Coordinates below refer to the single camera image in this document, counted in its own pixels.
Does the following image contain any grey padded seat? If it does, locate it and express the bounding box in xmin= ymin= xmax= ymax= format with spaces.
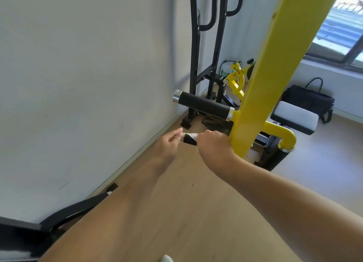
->
xmin=270 ymin=101 xmax=320 ymax=136

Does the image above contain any person's left hand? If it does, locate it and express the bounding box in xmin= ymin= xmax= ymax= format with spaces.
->
xmin=152 ymin=127 xmax=184 ymax=177

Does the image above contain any person's right forearm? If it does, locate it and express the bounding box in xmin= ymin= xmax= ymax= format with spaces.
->
xmin=224 ymin=157 xmax=363 ymax=262

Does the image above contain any person's left forearm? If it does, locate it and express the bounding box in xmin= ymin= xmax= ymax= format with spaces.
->
xmin=38 ymin=162 xmax=176 ymax=262

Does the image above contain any yellow leg developer bar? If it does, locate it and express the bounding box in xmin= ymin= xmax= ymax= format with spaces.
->
xmin=222 ymin=61 xmax=256 ymax=102

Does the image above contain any black metal rack frame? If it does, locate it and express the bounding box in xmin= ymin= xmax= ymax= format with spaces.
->
xmin=180 ymin=0 xmax=245 ymax=129

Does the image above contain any curved yellow black grip handle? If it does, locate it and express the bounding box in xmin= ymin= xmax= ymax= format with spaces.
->
xmin=255 ymin=121 xmax=297 ymax=172

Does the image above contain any black bag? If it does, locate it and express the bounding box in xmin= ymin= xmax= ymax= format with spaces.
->
xmin=281 ymin=77 xmax=335 ymax=123

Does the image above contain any yellow fitness equipment arm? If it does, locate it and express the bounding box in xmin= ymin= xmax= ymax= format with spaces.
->
xmin=229 ymin=0 xmax=344 ymax=159

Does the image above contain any person's right hand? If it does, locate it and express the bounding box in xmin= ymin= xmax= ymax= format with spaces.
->
xmin=196 ymin=129 xmax=242 ymax=180

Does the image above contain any black bench base frame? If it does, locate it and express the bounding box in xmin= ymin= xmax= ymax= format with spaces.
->
xmin=198 ymin=83 xmax=284 ymax=172

